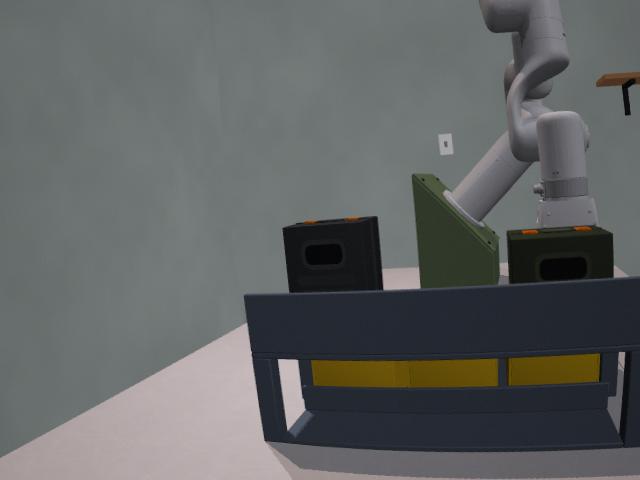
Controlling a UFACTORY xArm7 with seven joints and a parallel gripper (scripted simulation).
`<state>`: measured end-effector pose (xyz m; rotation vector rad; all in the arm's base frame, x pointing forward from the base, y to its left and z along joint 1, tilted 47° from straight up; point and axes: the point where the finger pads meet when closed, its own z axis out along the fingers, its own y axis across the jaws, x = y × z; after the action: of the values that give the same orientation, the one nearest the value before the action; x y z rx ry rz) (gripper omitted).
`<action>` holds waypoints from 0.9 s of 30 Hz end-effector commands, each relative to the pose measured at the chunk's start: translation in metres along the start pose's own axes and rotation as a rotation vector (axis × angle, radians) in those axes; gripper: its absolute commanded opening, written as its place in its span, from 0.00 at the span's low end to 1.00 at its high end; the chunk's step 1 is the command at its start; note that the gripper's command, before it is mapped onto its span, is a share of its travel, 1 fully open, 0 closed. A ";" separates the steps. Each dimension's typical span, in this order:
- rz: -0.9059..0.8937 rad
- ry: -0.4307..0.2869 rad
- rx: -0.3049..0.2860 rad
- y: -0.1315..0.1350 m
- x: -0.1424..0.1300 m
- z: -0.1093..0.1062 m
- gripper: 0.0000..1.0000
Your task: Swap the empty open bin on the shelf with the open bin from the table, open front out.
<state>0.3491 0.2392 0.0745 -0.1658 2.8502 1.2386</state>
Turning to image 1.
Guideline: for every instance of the dark grey metal shelf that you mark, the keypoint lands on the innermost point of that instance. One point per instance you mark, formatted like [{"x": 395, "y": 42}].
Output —
[{"x": 453, "y": 323}]

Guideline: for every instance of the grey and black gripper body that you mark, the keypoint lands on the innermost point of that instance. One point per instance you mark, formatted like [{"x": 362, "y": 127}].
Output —
[{"x": 567, "y": 211}]

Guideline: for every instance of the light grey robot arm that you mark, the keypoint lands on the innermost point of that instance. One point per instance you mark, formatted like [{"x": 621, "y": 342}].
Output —
[{"x": 562, "y": 137}]

